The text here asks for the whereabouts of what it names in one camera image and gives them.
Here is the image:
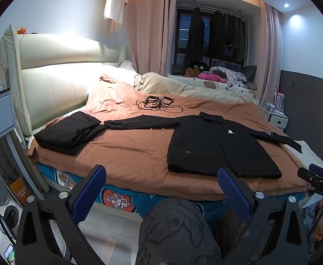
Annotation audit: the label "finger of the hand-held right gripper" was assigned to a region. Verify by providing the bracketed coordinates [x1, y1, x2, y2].
[309, 163, 323, 179]
[297, 167, 323, 188]

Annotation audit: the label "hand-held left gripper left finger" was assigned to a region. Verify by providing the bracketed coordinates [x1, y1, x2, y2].
[15, 165, 107, 265]

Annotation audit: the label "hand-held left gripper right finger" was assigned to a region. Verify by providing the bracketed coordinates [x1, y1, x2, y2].
[217, 167, 308, 265]

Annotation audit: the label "black coat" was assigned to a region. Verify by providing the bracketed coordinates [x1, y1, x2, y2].
[104, 111, 302, 179]

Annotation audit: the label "folded black clothes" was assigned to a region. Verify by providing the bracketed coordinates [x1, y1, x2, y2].
[33, 111, 107, 156]

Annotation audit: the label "person's right hand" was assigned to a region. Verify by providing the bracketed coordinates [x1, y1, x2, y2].
[313, 199, 323, 242]

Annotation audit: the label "blue patterned bed sheet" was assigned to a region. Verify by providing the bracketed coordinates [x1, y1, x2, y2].
[36, 161, 308, 227]

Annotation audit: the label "brown blanket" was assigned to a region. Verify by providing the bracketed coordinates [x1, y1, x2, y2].
[28, 73, 314, 202]

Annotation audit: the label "white nightstand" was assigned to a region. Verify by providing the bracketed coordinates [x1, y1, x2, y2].
[269, 113, 289, 128]

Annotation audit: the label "orange paper bag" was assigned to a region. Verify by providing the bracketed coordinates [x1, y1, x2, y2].
[8, 177, 31, 206]

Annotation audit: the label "person's leg in grey pants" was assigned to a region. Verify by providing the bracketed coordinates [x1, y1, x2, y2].
[135, 198, 223, 265]

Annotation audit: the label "smartphone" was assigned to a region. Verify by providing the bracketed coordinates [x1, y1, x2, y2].
[3, 244, 15, 260]

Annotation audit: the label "bear print cream bedding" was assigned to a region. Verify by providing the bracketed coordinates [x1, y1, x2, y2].
[167, 74, 257, 94]

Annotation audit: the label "cream padded headboard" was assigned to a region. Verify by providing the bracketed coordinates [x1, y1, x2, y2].
[0, 25, 127, 137]

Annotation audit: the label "floral cloth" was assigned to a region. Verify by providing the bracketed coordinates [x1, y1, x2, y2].
[211, 66, 247, 84]

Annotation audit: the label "beige duvet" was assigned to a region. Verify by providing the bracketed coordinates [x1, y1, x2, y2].
[134, 72, 258, 105]

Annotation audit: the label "pink cloth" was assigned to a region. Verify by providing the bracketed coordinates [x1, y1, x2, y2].
[197, 72, 227, 83]

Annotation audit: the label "grey pillow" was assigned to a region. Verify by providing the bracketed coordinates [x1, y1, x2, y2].
[240, 65, 257, 82]

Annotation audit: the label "dark plush toy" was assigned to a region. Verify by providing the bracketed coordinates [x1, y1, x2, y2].
[185, 62, 210, 77]

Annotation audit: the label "dark window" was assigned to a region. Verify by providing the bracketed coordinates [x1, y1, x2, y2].
[176, 0, 262, 76]

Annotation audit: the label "narrow pink curtain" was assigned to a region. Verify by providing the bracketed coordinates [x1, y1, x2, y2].
[257, 1, 282, 100]

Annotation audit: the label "cream pillow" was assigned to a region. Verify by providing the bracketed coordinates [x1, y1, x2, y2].
[119, 60, 138, 74]

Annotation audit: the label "hanging dark olive garment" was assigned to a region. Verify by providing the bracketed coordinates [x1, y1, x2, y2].
[226, 14, 246, 61]

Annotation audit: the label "hanging black garment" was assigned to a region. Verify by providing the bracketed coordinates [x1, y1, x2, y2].
[209, 10, 228, 57]

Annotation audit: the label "hanging long dark coat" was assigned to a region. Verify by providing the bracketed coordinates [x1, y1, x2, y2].
[188, 7, 205, 61]

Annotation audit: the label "wide pink curtain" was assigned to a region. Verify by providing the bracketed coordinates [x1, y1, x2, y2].
[126, 0, 177, 76]

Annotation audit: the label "white hanging shirt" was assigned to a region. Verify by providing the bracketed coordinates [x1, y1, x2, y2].
[103, 0, 127, 32]

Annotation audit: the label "black cable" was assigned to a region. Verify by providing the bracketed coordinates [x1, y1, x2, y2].
[136, 96, 184, 114]

